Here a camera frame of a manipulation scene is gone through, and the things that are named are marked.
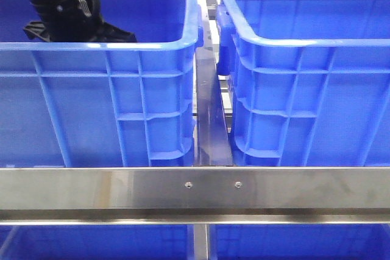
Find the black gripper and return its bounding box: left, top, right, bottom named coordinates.
left=23, top=0, right=137, bottom=43

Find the blue bin with buttons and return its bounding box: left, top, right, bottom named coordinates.
left=1, top=0, right=202, bottom=168

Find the lower left blue bin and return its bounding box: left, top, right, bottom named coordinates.
left=1, top=225, right=194, bottom=259

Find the blue target bin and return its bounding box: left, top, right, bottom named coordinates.
left=217, top=0, right=389, bottom=167

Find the lower right blue bin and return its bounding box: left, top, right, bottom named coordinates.
left=211, top=224, right=389, bottom=259

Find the steel front rail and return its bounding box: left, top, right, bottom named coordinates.
left=1, top=166, right=389, bottom=225

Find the steel centre divider rail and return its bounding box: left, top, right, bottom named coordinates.
left=195, top=0, right=233, bottom=167

